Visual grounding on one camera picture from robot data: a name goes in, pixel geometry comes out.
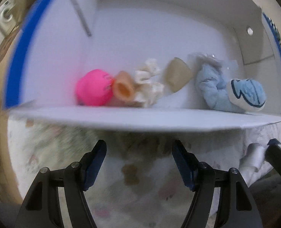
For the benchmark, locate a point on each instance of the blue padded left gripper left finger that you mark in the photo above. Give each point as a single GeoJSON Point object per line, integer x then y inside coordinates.
{"type": "Point", "coordinates": [91, 164]}

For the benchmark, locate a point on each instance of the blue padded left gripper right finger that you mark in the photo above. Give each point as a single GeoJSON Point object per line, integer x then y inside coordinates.
{"type": "Point", "coordinates": [187, 164]}

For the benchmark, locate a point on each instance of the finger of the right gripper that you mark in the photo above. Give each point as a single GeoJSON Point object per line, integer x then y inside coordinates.
{"type": "Point", "coordinates": [274, 142]}
{"type": "Point", "coordinates": [273, 156]}

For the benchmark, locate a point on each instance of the pink squishy toy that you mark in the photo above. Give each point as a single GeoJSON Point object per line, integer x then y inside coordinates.
{"type": "Point", "coordinates": [95, 88]}

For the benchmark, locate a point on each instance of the cream lace scrunchie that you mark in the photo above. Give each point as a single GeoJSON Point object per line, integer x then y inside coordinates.
{"type": "Point", "coordinates": [148, 91]}

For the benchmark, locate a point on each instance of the blue white cardboard box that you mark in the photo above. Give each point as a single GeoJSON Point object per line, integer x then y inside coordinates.
{"type": "Point", "coordinates": [62, 40]}

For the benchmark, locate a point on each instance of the white washing machine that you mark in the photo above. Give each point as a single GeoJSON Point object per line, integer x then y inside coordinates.
{"type": "Point", "coordinates": [7, 20]}

